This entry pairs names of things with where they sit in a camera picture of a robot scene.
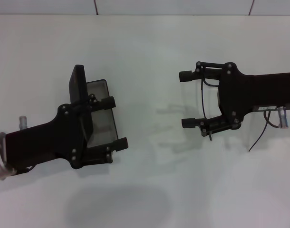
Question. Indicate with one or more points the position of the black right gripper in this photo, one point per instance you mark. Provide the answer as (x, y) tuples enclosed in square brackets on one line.
[(254, 92)]

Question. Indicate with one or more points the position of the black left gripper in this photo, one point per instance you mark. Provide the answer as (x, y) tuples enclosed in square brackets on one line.
[(47, 142)]

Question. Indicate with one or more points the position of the black glasses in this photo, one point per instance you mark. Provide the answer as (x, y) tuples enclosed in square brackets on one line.
[(202, 99)]

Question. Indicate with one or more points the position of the black glasses case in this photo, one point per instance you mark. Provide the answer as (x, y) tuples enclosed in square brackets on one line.
[(101, 89)]

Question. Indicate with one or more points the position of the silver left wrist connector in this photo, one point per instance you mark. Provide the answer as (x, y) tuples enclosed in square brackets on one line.
[(23, 122)]

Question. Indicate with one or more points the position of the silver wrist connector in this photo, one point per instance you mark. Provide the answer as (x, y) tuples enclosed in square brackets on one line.
[(283, 117), (23, 122)]

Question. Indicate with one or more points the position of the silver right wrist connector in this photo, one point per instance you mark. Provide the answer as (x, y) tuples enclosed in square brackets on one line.
[(283, 117)]

